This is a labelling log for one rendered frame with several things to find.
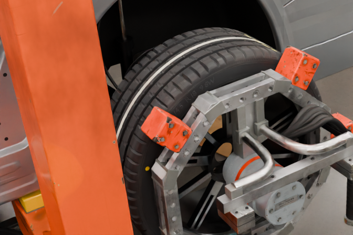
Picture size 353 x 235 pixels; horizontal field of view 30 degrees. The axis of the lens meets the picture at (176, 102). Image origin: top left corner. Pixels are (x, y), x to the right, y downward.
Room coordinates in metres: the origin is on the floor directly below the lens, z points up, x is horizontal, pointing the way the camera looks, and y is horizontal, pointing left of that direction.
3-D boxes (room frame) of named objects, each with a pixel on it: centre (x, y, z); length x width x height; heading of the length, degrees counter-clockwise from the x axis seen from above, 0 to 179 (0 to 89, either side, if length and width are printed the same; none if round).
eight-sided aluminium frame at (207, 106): (1.47, -0.17, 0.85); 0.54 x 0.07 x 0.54; 116
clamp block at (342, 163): (1.36, -0.41, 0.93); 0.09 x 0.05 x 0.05; 26
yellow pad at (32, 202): (1.71, 0.47, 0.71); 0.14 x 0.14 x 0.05; 26
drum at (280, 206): (1.41, -0.20, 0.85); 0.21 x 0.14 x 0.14; 26
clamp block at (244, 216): (1.21, -0.11, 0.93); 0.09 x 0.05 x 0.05; 26
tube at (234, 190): (1.32, -0.14, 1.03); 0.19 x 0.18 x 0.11; 26
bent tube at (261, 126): (1.41, -0.31, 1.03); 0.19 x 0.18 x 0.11; 26
